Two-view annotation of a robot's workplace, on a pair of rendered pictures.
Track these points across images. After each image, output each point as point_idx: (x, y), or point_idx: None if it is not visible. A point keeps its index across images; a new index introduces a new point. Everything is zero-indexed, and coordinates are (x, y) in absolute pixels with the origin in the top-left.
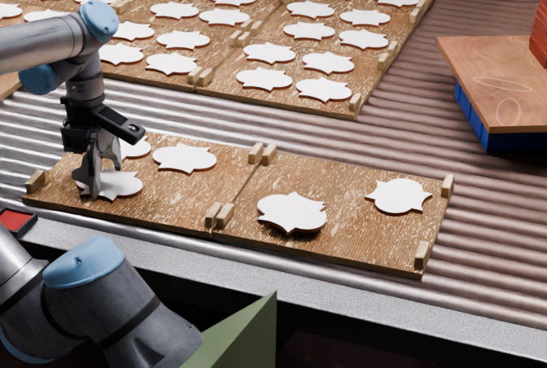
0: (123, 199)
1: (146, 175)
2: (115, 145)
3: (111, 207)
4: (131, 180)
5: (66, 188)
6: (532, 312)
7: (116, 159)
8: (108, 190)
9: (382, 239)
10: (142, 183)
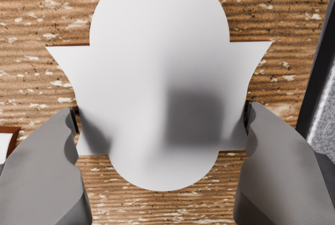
0: (228, 16)
1: (33, 13)
2: (21, 201)
3: (283, 33)
4: (114, 39)
5: (208, 188)
6: None
7: (71, 137)
8: (209, 85)
9: None
10: None
